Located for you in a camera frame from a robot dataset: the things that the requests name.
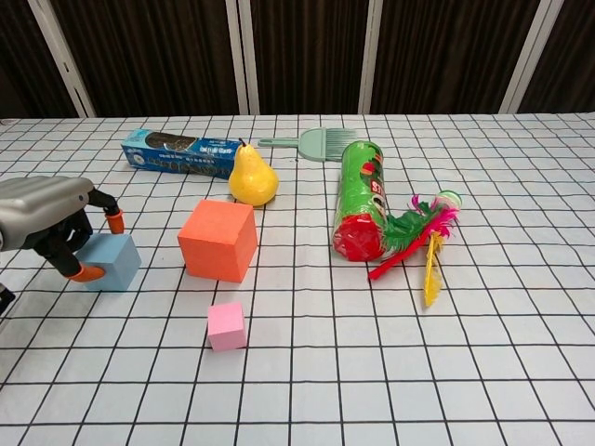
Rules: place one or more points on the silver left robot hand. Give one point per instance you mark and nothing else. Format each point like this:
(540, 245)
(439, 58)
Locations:
(42, 204)

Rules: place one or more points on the light blue foam cube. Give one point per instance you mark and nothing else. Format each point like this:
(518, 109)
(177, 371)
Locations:
(116, 260)

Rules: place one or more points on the small pink foam cube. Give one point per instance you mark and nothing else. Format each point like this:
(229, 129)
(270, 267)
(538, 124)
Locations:
(225, 325)

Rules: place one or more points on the orange foam cube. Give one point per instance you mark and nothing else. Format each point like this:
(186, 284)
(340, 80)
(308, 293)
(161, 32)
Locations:
(214, 246)

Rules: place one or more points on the blue cookie box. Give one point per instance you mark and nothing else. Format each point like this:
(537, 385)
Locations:
(176, 160)

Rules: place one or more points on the dark pleated screen fabric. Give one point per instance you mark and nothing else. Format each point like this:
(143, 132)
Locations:
(162, 56)

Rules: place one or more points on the yellow toy pear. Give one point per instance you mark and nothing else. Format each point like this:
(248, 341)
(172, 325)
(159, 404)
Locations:
(253, 181)

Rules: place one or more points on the green plastic dustpan comb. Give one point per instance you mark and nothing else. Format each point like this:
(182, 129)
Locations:
(316, 146)

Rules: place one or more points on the green chips can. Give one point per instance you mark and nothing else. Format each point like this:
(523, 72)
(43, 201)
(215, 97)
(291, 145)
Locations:
(360, 195)

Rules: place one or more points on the colourful feather shuttlecock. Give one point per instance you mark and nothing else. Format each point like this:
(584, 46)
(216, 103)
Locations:
(409, 223)

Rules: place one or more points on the white black-grid tablecloth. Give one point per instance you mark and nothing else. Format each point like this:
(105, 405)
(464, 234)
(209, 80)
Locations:
(418, 371)

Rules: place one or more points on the white screen frame post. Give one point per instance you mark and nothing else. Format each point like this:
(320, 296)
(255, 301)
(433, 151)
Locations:
(60, 51)
(373, 56)
(527, 60)
(242, 56)

